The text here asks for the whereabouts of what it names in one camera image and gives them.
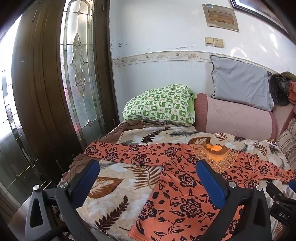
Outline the grey pillow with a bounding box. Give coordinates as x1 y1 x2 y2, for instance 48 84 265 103
209 54 274 111

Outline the stained glass door panel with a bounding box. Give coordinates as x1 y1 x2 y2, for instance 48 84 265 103
60 0 105 142

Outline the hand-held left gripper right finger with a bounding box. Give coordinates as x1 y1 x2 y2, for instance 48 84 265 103
192 159 272 241

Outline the leaf print blanket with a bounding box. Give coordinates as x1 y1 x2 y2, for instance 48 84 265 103
59 122 296 241

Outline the green checked pillow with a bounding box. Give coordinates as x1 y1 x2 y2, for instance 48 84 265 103
122 85 197 127

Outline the striped cushion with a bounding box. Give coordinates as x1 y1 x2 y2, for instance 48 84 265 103
276 128 296 167

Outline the orange floral shirt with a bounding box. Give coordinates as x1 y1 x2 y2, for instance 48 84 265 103
83 141 296 241

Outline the dark furry cushion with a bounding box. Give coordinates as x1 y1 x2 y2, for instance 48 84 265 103
268 73 292 107

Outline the pink bolster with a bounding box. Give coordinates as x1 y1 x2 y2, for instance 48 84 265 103
194 93 278 141

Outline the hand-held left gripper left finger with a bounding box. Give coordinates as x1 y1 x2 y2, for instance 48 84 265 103
24 159 102 241

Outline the pink cushion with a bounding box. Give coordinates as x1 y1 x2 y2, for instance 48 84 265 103
273 104 296 139

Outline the dark framed picture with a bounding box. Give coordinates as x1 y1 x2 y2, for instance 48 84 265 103
230 0 296 40

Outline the brown bed sheet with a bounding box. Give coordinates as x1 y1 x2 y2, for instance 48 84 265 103
57 120 144 186

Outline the orange cloth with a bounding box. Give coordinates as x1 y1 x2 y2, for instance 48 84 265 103
288 81 296 105

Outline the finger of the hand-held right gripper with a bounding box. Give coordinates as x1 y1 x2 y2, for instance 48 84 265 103
266 180 296 201

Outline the brown wooden door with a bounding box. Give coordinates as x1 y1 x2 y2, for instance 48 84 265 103
11 0 121 186

